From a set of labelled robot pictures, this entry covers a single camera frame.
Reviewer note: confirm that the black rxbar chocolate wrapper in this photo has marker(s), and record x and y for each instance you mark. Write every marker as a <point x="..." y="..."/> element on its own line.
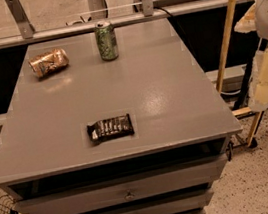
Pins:
<point x="110" y="129"/>

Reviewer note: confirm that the green soda can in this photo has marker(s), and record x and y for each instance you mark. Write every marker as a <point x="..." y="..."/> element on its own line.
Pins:
<point x="106" y="40"/>

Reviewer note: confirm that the crushed orange soda can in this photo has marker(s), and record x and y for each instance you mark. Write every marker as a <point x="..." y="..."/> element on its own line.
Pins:
<point x="49" y="62"/>

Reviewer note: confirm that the grey drawer cabinet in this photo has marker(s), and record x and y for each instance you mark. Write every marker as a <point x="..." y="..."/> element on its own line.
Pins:
<point x="143" y="134"/>

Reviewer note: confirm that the top grey drawer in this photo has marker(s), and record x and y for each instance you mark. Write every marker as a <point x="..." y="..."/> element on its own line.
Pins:
<point x="126" y="189"/>

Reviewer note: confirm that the wooden easel frame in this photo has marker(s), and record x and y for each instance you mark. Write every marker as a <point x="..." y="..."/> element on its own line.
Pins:
<point x="225" y="43"/>

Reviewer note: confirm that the metal railing frame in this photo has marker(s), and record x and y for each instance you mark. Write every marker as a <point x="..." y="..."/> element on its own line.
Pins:
<point x="30" y="21"/>

